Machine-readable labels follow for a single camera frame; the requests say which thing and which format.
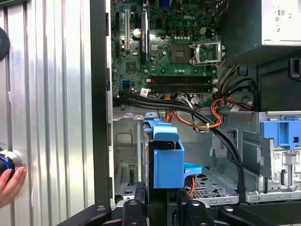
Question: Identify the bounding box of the blue plastic drive latch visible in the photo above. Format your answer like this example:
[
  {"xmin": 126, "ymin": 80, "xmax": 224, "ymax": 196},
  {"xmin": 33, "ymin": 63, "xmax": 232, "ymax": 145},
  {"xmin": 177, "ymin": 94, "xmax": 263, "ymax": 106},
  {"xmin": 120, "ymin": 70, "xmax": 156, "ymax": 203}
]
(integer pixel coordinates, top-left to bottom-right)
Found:
[{"xmin": 260, "ymin": 120, "xmax": 301, "ymax": 151}]

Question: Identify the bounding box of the grey power supply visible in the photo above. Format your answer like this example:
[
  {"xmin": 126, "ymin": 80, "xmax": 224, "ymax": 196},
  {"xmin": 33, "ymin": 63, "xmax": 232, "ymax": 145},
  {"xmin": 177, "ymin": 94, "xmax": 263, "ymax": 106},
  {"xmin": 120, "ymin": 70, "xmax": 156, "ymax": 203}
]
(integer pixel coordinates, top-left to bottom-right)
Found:
[{"xmin": 221, "ymin": 0, "xmax": 301, "ymax": 56}]

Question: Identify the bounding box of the silver optical drive cage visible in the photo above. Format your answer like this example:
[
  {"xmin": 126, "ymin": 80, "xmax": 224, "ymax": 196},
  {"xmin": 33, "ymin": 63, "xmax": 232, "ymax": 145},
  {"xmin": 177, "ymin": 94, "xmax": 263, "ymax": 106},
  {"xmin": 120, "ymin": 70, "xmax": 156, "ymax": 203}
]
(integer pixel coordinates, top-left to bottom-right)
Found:
[{"xmin": 210, "ymin": 110, "xmax": 301, "ymax": 204}]

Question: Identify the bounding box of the black expansion slot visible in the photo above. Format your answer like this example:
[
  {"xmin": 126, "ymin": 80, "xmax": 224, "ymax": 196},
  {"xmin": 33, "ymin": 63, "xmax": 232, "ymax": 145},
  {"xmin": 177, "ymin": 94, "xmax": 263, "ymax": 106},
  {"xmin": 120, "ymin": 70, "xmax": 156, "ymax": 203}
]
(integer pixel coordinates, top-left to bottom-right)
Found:
[{"xmin": 114, "ymin": 11, "xmax": 120, "ymax": 58}]

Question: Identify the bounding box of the orange disk power wire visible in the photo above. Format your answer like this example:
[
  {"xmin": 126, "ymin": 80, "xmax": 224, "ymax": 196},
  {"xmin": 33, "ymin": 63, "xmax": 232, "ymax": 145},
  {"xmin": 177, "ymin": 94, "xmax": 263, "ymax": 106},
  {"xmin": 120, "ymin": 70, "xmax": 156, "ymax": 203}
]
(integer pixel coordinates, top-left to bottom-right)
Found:
[{"xmin": 187, "ymin": 175, "xmax": 197, "ymax": 197}]

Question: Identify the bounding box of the black cable bundle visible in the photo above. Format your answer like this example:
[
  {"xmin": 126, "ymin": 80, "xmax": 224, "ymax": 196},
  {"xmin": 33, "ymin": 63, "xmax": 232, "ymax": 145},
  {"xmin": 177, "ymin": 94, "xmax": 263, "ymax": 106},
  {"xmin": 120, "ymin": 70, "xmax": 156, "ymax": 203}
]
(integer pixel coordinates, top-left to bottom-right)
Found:
[{"xmin": 112, "ymin": 90, "xmax": 246, "ymax": 203}]

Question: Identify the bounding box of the blue data wire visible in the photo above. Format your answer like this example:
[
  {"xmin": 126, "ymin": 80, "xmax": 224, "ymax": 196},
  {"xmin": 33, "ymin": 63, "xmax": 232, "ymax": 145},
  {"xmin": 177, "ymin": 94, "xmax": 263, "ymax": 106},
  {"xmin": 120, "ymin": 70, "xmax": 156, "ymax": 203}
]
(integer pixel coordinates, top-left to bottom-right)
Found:
[{"xmin": 183, "ymin": 162, "xmax": 204, "ymax": 179}]

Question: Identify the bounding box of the CPU socket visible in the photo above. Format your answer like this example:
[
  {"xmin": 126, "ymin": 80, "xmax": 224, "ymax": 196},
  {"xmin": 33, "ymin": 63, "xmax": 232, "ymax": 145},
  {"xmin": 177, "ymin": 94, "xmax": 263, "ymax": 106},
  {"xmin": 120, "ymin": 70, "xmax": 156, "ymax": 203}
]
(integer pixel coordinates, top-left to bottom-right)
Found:
[{"xmin": 170, "ymin": 44, "xmax": 191, "ymax": 64}]

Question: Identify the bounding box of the black round knob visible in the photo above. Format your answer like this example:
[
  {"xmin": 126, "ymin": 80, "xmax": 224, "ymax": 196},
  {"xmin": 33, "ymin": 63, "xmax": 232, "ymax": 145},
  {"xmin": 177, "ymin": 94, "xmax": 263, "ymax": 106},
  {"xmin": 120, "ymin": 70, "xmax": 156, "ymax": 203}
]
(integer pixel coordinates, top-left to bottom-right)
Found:
[{"xmin": 0, "ymin": 27, "xmax": 11, "ymax": 61}]

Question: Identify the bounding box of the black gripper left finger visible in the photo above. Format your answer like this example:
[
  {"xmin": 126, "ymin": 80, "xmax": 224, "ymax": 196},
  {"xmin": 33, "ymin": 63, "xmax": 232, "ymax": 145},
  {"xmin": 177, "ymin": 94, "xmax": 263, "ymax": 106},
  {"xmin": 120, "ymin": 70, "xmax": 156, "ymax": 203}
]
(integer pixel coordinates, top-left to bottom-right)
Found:
[{"xmin": 56, "ymin": 181, "xmax": 151, "ymax": 226}]

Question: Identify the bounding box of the white expansion slot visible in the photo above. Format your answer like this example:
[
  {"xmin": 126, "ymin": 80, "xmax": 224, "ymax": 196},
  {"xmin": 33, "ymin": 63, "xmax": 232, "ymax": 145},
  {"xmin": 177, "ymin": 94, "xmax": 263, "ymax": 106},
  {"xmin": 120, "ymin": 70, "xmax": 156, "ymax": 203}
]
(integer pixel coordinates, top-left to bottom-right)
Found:
[{"xmin": 124, "ymin": 8, "xmax": 131, "ymax": 53}]

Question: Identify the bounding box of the locking lever wire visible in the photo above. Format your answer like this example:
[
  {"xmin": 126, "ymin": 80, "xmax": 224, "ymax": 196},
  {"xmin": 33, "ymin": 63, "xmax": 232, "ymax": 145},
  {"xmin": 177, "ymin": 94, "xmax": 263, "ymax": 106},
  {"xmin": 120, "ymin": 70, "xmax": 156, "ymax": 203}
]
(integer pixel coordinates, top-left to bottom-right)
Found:
[{"xmin": 191, "ymin": 58, "xmax": 227, "ymax": 67}]

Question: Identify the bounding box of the orange red wire bundle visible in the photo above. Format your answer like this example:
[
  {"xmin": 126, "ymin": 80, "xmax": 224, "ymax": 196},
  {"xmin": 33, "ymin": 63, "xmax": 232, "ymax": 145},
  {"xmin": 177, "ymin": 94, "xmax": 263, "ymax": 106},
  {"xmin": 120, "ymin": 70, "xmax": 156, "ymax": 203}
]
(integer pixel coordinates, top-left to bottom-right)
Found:
[{"xmin": 164, "ymin": 97, "xmax": 255, "ymax": 134}]

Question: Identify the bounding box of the black plastic fan shroud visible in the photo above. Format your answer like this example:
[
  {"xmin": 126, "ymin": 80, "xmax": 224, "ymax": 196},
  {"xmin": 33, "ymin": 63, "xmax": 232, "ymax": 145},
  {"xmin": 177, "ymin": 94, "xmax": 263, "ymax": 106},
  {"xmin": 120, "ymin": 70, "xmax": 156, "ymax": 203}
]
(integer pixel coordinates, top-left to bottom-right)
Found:
[{"xmin": 256, "ymin": 56, "xmax": 301, "ymax": 113}]

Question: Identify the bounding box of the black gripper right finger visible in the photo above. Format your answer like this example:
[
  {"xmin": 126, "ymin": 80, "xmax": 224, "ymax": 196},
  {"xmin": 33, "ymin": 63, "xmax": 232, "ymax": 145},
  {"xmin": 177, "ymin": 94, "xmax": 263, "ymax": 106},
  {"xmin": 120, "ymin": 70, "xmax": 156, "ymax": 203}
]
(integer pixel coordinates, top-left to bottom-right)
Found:
[{"xmin": 166, "ymin": 188, "xmax": 292, "ymax": 226}]

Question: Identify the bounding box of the silver disk bay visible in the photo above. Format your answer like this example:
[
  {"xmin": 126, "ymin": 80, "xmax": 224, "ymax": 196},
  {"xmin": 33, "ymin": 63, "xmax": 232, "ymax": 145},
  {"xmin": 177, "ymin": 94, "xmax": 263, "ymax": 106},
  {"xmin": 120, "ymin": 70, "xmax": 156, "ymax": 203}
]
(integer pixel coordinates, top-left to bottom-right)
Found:
[{"xmin": 112, "ymin": 112, "xmax": 165, "ymax": 198}]

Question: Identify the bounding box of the black RAM slot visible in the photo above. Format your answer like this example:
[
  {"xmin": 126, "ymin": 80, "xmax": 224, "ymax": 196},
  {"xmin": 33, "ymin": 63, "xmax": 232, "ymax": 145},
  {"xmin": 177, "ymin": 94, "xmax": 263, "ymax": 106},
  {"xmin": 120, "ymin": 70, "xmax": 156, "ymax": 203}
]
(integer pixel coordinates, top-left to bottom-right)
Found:
[
  {"xmin": 150, "ymin": 75, "xmax": 214, "ymax": 83},
  {"xmin": 151, "ymin": 84, "xmax": 214, "ymax": 93}
]

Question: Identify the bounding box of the black PC case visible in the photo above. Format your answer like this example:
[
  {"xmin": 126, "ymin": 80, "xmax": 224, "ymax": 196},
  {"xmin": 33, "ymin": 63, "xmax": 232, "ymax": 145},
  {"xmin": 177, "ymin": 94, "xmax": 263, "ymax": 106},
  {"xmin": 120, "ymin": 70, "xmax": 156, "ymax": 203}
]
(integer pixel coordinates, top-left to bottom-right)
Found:
[{"xmin": 90, "ymin": 0, "xmax": 301, "ymax": 226}]

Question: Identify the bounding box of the person hand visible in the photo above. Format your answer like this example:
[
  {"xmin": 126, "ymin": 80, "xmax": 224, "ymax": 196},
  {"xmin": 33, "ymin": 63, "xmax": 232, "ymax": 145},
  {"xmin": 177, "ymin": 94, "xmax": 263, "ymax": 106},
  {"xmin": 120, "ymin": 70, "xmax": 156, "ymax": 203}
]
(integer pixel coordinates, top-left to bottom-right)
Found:
[{"xmin": 0, "ymin": 167, "xmax": 27, "ymax": 208}]

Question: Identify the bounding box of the round black tool blue ring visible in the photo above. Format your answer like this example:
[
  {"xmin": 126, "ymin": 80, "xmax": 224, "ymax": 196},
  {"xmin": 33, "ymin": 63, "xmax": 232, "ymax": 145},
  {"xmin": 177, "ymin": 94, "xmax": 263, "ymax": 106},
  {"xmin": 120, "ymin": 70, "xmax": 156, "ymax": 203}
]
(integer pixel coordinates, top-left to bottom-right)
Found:
[{"xmin": 0, "ymin": 145, "xmax": 24, "ymax": 178}]

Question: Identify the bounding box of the black graphics card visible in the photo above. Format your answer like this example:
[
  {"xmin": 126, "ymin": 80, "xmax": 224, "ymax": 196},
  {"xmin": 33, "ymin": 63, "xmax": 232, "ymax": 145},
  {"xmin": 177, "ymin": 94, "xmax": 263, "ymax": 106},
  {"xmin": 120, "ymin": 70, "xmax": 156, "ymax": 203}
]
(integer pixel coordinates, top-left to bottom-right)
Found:
[{"xmin": 140, "ymin": 10, "xmax": 150, "ymax": 68}]

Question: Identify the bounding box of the yellow black wire bundle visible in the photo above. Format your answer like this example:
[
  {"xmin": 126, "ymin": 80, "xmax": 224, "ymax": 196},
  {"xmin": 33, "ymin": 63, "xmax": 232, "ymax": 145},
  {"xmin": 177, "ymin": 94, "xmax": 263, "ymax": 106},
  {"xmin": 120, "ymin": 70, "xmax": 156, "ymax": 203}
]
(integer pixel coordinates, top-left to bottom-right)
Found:
[{"xmin": 217, "ymin": 65, "xmax": 240, "ymax": 97}]

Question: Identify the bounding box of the metal socket cover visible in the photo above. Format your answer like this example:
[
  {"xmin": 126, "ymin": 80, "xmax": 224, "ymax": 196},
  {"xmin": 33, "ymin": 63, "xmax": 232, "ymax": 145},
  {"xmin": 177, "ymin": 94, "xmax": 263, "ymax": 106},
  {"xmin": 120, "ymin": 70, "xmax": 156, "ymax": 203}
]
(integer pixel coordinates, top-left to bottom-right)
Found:
[{"xmin": 190, "ymin": 40, "xmax": 225, "ymax": 66}]

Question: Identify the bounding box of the hard disk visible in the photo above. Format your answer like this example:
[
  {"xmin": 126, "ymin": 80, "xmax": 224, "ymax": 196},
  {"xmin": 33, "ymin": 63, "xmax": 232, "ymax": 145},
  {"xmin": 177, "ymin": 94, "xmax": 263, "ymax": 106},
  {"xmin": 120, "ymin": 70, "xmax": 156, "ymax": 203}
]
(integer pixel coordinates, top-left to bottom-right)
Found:
[{"xmin": 142, "ymin": 119, "xmax": 186, "ymax": 212}]

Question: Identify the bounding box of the green motherboard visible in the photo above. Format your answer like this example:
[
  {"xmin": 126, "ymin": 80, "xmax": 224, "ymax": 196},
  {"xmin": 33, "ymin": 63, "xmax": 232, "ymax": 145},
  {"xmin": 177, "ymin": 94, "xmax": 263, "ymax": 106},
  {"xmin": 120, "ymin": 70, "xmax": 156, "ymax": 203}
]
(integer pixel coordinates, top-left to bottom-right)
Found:
[{"xmin": 110, "ymin": 0, "xmax": 222, "ymax": 106}]

